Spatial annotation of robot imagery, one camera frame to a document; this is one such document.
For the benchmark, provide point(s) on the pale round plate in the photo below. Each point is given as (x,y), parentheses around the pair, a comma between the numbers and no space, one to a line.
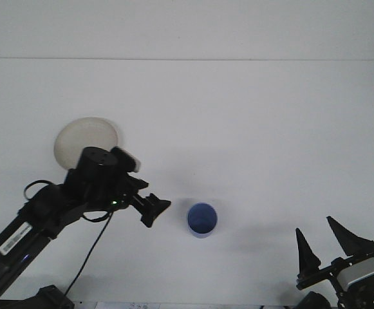
(83,135)

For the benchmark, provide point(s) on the pale blue cup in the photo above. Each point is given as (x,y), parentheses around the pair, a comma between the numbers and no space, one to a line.
(202,219)

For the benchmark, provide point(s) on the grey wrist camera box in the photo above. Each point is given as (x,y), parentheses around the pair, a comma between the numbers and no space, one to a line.
(363,272)
(132,161)

